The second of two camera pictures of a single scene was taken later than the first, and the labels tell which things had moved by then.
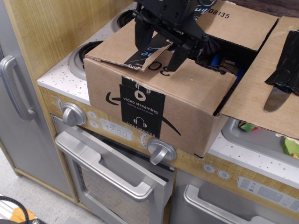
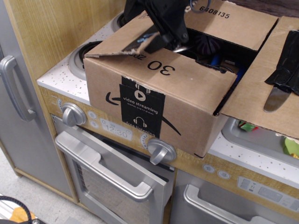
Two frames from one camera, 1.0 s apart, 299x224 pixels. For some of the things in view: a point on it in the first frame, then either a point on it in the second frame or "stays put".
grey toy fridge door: (25, 132) stays put
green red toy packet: (247, 127) stays put
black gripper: (175, 18) to (168, 16)
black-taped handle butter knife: (286, 78) stays put
